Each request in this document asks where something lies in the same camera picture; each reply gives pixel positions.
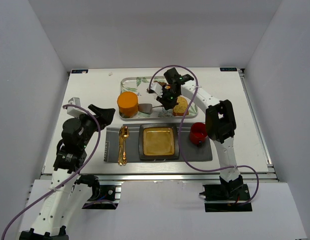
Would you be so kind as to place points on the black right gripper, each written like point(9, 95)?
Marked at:
point(166, 96)

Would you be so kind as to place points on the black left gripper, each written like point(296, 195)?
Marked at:
point(95, 117)

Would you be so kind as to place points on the silver cake server wooden handle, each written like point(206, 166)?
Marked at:
point(147, 108)

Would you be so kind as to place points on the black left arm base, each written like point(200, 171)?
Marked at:
point(101, 196)

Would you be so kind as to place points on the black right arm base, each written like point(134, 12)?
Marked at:
point(216, 199)

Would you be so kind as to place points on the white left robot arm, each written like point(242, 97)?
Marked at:
point(69, 190)

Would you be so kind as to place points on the brown chocolate bread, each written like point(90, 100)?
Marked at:
point(162, 83)

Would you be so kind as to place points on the yellow loaf cake slice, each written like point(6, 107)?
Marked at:
point(181, 108)

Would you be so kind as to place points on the round orange cake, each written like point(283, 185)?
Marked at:
point(128, 104)

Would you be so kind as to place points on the gold fork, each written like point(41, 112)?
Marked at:
point(120, 147)

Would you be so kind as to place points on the red cup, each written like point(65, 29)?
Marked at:
point(198, 134)

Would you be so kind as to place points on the black square plate gold centre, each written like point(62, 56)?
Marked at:
point(158, 141)

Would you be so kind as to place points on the blue table label left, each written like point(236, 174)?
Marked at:
point(79, 71)

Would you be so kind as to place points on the blue table label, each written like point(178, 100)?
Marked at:
point(79, 71)
point(228, 69)

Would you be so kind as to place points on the blue table label right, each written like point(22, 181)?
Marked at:
point(228, 69)

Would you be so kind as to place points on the grey striped placemat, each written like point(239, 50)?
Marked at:
point(192, 152)

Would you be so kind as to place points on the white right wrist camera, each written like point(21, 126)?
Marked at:
point(156, 88)

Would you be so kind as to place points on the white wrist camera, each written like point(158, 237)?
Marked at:
point(73, 110)
point(156, 88)

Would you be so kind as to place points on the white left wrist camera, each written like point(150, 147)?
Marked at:
point(73, 110)

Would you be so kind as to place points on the aluminium table frame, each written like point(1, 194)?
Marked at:
point(101, 87)

